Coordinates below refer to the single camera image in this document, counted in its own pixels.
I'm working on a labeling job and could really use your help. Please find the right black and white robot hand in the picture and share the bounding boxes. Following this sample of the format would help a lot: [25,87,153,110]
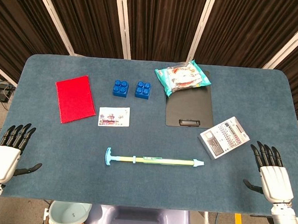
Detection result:
[241,140,297,207]

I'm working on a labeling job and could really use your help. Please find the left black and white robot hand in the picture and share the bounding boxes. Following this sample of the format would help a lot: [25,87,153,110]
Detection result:
[0,121,45,187]

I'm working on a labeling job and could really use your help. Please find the long yellow-blue tube tool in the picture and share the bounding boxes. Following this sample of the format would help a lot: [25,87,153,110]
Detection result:
[104,147,205,172]

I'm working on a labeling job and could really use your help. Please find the pale green basin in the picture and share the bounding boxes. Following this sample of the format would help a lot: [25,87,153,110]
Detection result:
[47,200,93,224]

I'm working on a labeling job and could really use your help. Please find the red notebook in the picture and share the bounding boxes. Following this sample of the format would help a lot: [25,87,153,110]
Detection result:
[53,73,98,126]

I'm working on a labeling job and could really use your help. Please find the black clipboard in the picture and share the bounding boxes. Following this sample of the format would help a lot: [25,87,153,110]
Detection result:
[164,68,217,129]

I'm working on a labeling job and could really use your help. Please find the printed postcard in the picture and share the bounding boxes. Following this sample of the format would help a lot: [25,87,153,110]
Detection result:
[97,105,131,128]

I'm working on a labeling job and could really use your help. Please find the blue felt table cover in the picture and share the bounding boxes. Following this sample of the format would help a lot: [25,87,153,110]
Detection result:
[0,52,298,218]

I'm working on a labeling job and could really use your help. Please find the blue four-stud building block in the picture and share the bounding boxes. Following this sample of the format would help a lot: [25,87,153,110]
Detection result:
[134,80,153,101]
[111,79,130,98]

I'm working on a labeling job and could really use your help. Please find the teal snack packet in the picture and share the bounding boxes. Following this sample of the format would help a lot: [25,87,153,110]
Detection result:
[153,57,213,100]

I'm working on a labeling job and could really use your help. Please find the lavender robot torso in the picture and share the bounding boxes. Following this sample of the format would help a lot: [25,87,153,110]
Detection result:
[84,203,192,224]

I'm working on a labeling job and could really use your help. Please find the floor electronics and cables bundle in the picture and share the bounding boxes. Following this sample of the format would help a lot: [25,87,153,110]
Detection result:
[0,69,17,103]

